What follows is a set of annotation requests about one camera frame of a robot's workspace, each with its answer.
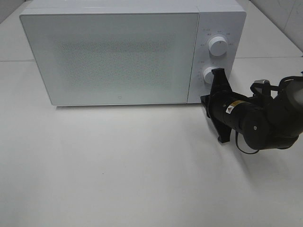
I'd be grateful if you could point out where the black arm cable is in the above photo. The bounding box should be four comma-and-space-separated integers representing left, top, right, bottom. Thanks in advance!
234, 129, 260, 156

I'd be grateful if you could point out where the white microwave knob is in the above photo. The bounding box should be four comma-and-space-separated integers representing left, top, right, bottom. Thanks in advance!
202, 67, 215, 84
208, 35, 228, 57

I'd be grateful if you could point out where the white microwave oven body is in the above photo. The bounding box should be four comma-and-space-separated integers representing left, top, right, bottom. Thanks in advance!
19, 0, 246, 104

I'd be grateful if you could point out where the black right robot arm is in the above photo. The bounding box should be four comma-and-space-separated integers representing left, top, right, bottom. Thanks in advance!
200, 68, 303, 153

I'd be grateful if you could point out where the white microwave door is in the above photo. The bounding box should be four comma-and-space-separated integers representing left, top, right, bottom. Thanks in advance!
20, 13, 198, 106

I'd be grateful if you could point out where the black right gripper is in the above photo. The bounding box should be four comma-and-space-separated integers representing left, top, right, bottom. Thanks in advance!
200, 68, 232, 143

